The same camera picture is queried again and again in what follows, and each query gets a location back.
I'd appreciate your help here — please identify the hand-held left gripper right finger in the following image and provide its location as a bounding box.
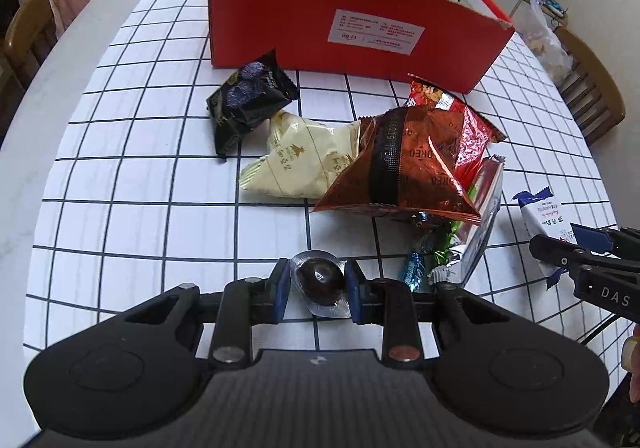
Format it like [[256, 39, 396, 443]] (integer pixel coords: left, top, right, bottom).
[[344, 259, 506, 370]]

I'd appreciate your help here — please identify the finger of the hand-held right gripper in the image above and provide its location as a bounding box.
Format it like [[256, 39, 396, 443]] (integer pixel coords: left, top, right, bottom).
[[530, 234, 640, 275], [570, 223, 640, 260]]

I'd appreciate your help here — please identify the white grid tablecloth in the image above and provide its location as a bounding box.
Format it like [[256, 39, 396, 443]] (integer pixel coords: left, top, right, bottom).
[[22, 0, 637, 369]]

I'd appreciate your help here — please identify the chocolate ball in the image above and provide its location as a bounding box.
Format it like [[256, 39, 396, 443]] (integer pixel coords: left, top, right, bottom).
[[290, 250, 351, 320]]

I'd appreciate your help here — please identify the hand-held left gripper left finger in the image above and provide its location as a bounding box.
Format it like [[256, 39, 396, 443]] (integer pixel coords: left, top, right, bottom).
[[120, 259, 293, 371]]

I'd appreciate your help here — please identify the white and blue snack packet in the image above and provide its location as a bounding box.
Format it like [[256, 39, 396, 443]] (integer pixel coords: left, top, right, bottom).
[[516, 186, 578, 290]]

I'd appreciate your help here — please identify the green wrapped candy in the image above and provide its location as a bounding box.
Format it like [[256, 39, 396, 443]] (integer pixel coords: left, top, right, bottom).
[[432, 223, 464, 265]]

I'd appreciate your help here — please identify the silver wrapped candy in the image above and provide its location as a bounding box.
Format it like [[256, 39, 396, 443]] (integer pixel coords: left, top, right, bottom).
[[427, 265, 459, 287]]

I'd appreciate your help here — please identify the black snack packet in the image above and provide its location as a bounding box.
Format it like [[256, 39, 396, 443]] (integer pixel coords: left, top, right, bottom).
[[206, 49, 299, 163]]

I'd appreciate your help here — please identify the wooden chair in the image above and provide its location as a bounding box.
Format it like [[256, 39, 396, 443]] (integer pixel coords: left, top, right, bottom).
[[552, 27, 627, 147], [0, 0, 133, 101]]

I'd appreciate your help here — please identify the cream snack packet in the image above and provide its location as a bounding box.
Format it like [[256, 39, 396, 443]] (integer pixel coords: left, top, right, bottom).
[[320, 119, 363, 191], [238, 109, 333, 200]]

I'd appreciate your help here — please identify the blue wrapped candy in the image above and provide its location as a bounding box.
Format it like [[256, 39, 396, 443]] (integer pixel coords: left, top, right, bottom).
[[397, 251, 427, 291]]

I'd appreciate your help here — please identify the copper metallic cookie packet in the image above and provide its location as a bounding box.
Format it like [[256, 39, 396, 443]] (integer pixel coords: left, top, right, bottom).
[[311, 105, 483, 227]]

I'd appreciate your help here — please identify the person's right hand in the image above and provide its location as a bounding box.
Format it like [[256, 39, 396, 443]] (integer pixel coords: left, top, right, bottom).
[[622, 325, 640, 404]]

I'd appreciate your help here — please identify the red cardboard box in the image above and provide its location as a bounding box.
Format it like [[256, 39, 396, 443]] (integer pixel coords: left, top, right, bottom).
[[207, 0, 516, 95]]

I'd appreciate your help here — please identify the clear plastic bag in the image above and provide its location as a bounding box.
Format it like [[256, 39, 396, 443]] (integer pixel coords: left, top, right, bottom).
[[510, 0, 574, 85]]

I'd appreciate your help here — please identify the red snack packet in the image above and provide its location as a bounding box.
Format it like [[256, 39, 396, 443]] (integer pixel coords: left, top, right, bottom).
[[402, 74, 507, 191]]

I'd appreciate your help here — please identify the silver snack packet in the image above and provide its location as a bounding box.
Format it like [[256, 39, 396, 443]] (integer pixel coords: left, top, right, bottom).
[[450, 154, 507, 286]]

